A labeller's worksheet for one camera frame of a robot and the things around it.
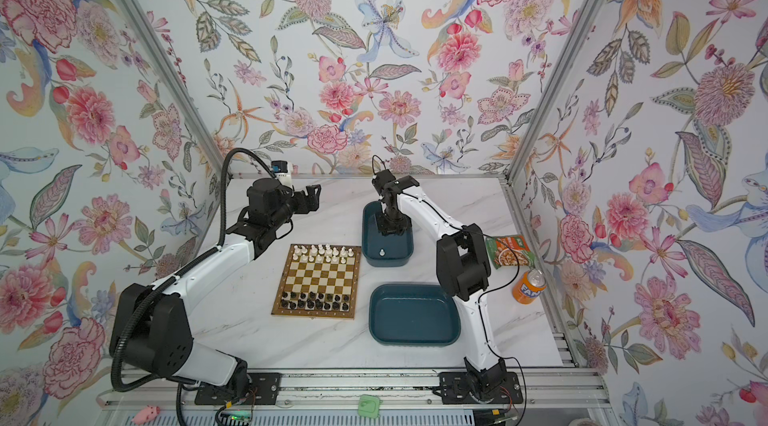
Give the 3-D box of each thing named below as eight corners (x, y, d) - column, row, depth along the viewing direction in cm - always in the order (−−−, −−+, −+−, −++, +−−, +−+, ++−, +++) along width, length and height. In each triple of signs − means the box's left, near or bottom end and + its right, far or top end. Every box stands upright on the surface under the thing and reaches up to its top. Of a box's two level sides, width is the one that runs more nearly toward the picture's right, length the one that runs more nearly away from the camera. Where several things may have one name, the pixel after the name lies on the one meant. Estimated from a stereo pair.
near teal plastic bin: (369, 347, 83) (368, 340, 78) (370, 292, 93) (370, 283, 88) (457, 347, 83) (462, 340, 78) (450, 292, 93) (453, 283, 88)
